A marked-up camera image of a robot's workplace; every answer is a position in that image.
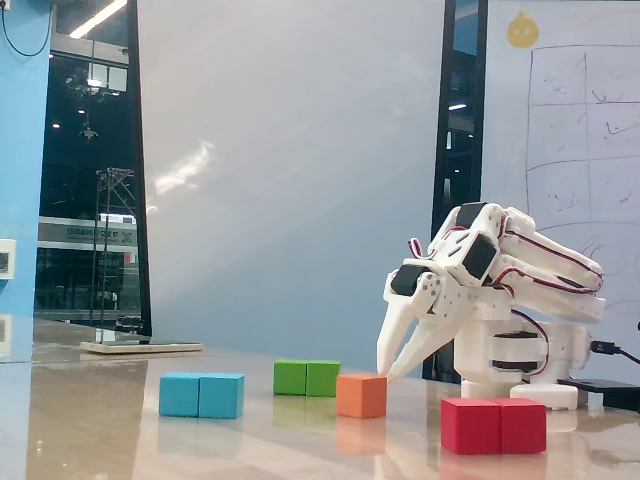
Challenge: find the flat white board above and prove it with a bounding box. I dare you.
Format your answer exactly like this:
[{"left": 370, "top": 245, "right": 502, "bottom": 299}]
[{"left": 79, "top": 338, "right": 204, "bottom": 356}]

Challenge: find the green rectangular block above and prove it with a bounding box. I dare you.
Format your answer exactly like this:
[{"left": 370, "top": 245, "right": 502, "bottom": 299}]
[{"left": 273, "top": 359, "right": 342, "bottom": 399}]

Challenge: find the narrow black window post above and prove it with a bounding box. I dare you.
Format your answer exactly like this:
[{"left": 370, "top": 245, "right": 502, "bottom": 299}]
[{"left": 126, "top": 0, "right": 154, "bottom": 337}]

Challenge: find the black plug with cable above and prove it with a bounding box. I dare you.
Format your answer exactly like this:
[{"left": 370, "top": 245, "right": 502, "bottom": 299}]
[{"left": 589, "top": 339, "right": 640, "bottom": 366}]

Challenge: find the yellow round sticker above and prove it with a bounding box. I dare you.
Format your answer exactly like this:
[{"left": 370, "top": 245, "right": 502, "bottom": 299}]
[{"left": 506, "top": 10, "right": 541, "bottom": 50}]

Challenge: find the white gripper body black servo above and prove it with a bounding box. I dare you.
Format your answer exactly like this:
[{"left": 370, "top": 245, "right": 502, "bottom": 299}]
[{"left": 383, "top": 257, "right": 474, "bottom": 322}]

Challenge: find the blue rectangular block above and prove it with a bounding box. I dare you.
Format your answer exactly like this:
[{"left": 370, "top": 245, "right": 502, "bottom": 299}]
[{"left": 158, "top": 372, "right": 246, "bottom": 420}]

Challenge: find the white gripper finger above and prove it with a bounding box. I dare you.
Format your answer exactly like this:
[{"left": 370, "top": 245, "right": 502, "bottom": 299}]
[
  {"left": 375, "top": 298, "right": 420, "bottom": 375},
  {"left": 387, "top": 313, "right": 459, "bottom": 379}
]

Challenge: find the red rectangular block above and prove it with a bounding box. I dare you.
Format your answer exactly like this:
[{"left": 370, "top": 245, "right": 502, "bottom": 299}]
[{"left": 440, "top": 397, "right": 548, "bottom": 456}]

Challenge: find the wide black window post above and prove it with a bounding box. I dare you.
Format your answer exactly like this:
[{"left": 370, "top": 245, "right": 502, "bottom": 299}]
[{"left": 422, "top": 0, "right": 489, "bottom": 384}]

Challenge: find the whiteboard with drawn grid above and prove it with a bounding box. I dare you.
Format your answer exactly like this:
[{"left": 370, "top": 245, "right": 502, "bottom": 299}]
[{"left": 481, "top": 0, "right": 640, "bottom": 384}]

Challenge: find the small orange cube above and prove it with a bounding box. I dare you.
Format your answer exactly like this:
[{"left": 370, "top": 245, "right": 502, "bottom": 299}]
[{"left": 335, "top": 373, "right": 389, "bottom": 420}]

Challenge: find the large white panel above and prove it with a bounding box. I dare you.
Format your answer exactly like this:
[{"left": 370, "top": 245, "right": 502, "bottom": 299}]
[{"left": 135, "top": 0, "right": 447, "bottom": 377}]

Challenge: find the flat black box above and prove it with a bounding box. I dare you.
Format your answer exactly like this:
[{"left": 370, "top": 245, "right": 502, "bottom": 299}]
[{"left": 556, "top": 377, "right": 640, "bottom": 416}]

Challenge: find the thin black hanging cable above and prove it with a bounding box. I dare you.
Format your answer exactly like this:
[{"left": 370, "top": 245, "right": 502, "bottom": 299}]
[{"left": 0, "top": 7, "right": 54, "bottom": 58}]

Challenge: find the white wall socket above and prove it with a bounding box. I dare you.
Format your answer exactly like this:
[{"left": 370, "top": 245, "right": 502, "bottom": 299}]
[{"left": 0, "top": 238, "right": 18, "bottom": 282}]

